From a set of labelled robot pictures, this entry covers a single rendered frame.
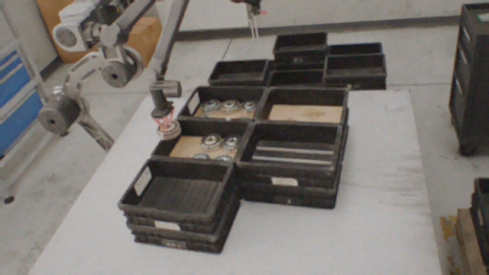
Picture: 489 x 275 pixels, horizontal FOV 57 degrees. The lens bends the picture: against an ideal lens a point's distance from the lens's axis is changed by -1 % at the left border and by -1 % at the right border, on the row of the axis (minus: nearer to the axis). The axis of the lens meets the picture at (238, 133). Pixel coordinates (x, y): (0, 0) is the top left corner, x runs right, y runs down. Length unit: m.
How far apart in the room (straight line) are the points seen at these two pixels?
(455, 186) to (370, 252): 1.42
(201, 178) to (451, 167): 1.83
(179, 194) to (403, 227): 0.90
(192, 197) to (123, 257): 0.37
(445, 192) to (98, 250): 2.06
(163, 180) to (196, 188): 0.17
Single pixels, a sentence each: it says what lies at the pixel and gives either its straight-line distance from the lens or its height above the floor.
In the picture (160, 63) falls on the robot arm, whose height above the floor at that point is 1.34.
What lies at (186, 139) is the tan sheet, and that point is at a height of 0.83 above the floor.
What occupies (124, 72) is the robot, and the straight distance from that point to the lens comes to 2.26.
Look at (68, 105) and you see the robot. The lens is 2.64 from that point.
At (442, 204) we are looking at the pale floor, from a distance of 2.98.
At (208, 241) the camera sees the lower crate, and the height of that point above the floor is 0.78.
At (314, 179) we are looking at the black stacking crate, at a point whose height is 0.87.
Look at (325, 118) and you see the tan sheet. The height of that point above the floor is 0.83.
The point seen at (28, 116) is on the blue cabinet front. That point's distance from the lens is 3.95.
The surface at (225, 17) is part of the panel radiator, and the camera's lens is 5.02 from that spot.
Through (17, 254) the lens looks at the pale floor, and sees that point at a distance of 3.34.
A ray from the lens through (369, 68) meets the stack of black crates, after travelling 3.30.
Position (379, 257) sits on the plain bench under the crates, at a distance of 1.78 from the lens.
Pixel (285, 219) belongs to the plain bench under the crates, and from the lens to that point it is 1.90.
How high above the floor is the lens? 2.10
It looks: 36 degrees down
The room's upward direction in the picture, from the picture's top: 11 degrees counter-clockwise
